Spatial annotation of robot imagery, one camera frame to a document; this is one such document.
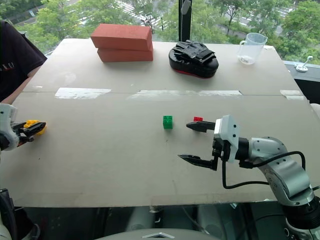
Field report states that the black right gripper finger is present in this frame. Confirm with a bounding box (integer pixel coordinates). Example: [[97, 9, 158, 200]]
[[185, 120, 217, 134], [177, 153, 219, 172]]

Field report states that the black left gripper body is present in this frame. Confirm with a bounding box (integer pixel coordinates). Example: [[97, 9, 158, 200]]
[[10, 122, 26, 146]]

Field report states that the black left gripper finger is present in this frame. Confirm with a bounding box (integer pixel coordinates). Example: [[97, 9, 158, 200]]
[[20, 121, 47, 134], [17, 134, 35, 146]]

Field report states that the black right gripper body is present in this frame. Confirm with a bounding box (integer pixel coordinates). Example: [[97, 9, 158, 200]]
[[212, 136, 231, 163]]

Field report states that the yellow toy brick cube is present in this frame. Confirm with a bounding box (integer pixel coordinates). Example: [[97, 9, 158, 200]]
[[24, 119, 48, 137]]

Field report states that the green toy brick cube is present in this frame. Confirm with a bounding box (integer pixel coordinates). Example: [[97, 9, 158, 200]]
[[162, 115, 175, 130]]

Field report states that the black boxing focus pad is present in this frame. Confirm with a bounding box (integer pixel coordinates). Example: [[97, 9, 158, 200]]
[[168, 39, 220, 80]]

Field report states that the person in dark shirt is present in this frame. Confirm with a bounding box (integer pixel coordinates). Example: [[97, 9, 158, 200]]
[[0, 19, 48, 102]]

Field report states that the dark rounded shape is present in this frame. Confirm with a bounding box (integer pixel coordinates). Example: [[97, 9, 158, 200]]
[[0, 188, 41, 240]]

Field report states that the grey robot torso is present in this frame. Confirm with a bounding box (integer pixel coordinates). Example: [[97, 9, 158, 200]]
[[96, 228, 221, 240]]

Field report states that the short clear tape strip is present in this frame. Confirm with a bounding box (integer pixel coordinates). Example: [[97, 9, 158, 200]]
[[279, 89, 306, 101]]

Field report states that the clear plastic measuring cup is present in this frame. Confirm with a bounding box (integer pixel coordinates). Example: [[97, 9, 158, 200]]
[[236, 32, 269, 65]]

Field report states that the red foam brick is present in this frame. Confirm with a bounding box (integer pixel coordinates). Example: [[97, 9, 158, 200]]
[[90, 23, 154, 52], [96, 44, 154, 63]]

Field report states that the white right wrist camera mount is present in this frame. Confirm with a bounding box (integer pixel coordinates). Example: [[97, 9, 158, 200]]
[[214, 114, 240, 164]]

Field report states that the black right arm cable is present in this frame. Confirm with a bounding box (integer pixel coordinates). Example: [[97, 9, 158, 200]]
[[220, 150, 307, 190]]

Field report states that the black window frame post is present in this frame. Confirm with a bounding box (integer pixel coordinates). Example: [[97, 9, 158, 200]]
[[177, 0, 194, 42]]

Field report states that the white window handle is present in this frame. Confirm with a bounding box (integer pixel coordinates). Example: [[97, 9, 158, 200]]
[[294, 55, 314, 73]]

